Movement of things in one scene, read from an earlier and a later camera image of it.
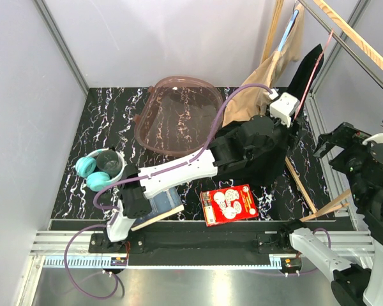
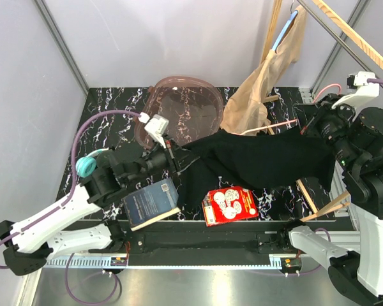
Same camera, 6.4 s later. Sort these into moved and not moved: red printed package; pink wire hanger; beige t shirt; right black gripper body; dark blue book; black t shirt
Moved: pink wire hanger; black t shirt; right black gripper body
Not moved: red printed package; beige t shirt; dark blue book
